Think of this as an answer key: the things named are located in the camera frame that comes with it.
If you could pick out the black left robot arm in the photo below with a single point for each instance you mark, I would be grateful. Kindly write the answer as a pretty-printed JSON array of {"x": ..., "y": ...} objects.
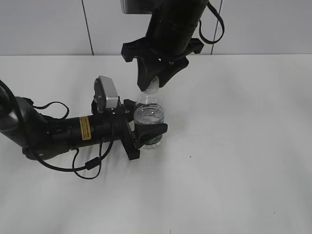
[{"x": 51, "y": 136}]

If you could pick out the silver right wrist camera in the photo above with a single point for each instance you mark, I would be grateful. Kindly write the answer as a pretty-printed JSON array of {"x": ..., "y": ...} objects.
[{"x": 137, "y": 7}]

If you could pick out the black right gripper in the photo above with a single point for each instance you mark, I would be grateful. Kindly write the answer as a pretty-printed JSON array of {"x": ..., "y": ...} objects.
[{"x": 148, "y": 57}]

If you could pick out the white green bottle cap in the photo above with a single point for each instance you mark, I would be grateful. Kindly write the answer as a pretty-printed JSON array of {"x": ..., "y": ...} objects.
[{"x": 154, "y": 85}]

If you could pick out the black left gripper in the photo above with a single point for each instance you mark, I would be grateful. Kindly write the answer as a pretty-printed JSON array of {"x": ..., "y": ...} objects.
[{"x": 114, "y": 124}]

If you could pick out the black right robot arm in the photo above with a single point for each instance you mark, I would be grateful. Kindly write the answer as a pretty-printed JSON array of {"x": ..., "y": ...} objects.
[{"x": 173, "y": 23}]

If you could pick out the clear plastic water bottle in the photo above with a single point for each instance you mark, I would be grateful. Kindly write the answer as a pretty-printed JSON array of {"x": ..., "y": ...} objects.
[{"x": 149, "y": 109}]

